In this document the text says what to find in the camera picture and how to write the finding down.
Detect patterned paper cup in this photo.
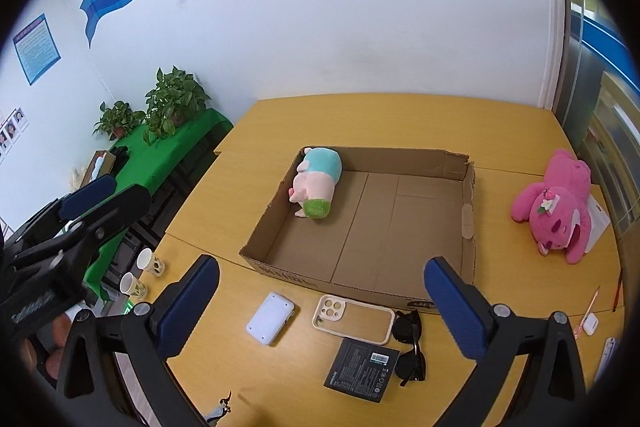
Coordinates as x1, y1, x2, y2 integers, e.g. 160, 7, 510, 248
119, 272, 148, 299
136, 248, 166, 277

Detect tissue box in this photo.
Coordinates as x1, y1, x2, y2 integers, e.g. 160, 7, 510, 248
80, 150, 116, 187

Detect white paper sheet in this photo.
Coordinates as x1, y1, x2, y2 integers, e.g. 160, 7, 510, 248
586, 195, 611, 253

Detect white power bank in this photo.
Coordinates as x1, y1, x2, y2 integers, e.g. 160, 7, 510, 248
245, 291, 295, 346

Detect person left hand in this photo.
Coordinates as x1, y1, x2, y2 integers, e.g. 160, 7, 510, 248
18, 313, 73, 381

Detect black product box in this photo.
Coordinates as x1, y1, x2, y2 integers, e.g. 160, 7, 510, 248
323, 338, 399, 403

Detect white earbud case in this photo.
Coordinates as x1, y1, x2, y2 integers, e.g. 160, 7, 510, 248
582, 312, 599, 336

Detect red pen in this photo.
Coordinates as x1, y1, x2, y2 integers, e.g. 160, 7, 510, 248
612, 268, 623, 312

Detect green cloth covered table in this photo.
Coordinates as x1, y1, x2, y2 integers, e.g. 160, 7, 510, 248
84, 109, 233, 300

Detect pink bear plush toy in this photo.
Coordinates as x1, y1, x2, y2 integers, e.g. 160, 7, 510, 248
510, 148, 592, 265

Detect white pink thermometer device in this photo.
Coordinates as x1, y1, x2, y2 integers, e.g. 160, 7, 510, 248
593, 337, 618, 381

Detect blue wall poster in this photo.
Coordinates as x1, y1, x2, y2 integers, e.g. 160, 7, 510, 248
12, 14, 61, 86

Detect pink pen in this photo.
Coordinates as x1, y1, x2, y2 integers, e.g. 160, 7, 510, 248
573, 288, 600, 339

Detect potted green plant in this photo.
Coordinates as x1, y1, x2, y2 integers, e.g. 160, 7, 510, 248
143, 66, 210, 145
92, 101, 145, 141

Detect pig plush toy teal shirt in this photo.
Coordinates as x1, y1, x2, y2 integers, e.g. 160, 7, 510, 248
288, 147, 343, 220

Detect clear beige phone case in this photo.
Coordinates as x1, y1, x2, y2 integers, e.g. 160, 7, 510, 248
311, 295, 395, 346

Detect black sunglasses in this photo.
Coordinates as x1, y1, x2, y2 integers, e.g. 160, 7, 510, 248
392, 310, 426, 387

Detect brown cardboard box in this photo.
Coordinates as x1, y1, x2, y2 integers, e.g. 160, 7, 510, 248
240, 147, 476, 312

